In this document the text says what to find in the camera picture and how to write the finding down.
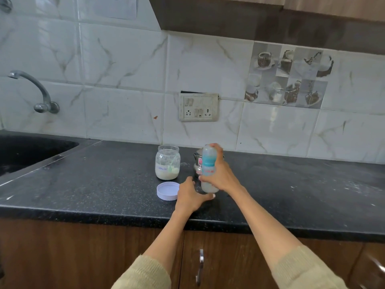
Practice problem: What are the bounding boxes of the glass jar with white powder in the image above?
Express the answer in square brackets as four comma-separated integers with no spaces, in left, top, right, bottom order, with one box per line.
[155,144,181,181]

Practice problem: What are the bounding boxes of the small steel kettle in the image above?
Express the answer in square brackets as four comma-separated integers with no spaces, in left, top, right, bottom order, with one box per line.
[192,148,225,179]

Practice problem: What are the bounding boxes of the clear printed baby bottle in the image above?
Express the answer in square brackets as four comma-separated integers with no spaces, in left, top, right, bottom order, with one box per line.
[201,165,219,194]

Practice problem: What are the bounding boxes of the green plastic scoop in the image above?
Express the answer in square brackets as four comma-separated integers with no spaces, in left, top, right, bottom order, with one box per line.
[167,156,180,174]

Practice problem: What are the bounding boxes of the curved steel wall tap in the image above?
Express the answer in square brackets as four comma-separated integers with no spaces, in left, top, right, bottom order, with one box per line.
[7,70,60,114]

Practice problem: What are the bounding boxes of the person's left hand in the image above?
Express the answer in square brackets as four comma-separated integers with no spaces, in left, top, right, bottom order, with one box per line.
[174,176,217,214]

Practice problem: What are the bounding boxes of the white switch socket board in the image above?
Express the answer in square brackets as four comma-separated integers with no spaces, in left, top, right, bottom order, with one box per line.
[178,93,219,122]

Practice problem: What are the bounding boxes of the lavender plastic jar lid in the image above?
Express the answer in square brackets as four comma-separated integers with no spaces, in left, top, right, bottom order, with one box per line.
[156,181,180,201]

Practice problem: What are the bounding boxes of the dark overhead cabinet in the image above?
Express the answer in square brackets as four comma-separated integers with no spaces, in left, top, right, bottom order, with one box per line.
[147,0,385,56]

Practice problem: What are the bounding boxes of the black kitchen sink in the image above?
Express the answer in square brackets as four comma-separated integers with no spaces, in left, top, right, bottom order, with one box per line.
[0,135,80,178]

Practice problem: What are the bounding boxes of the steel cabinet door handle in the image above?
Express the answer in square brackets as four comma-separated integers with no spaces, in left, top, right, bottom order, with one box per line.
[195,249,205,287]
[370,257,385,276]

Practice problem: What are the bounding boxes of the person's right hand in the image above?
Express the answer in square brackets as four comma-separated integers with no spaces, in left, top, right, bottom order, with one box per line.
[198,143,243,195]

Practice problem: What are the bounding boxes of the brown wooden cabinet door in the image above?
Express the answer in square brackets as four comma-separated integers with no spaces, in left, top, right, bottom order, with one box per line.
[349,242,385,289]
[0,218,186,289]
[179,231,365,289]

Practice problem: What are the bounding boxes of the person's right forearm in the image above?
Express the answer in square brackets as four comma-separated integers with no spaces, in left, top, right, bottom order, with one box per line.
[227,185,348,289]

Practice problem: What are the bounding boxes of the clear bottle dome cap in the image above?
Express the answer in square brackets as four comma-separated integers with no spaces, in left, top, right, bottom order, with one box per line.
[202,145,218,161]

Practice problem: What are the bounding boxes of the person's left forearm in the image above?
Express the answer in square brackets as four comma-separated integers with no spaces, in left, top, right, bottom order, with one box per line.
[111,207,196,289]

